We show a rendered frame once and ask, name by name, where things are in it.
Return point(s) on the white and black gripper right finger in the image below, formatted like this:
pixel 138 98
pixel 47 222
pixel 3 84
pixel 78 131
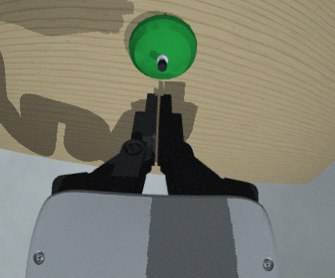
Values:
pixel 190 176

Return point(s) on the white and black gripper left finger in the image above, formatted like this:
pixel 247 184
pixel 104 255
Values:
pixel 121 174

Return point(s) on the green dome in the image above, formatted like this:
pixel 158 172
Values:
pixel 162 46

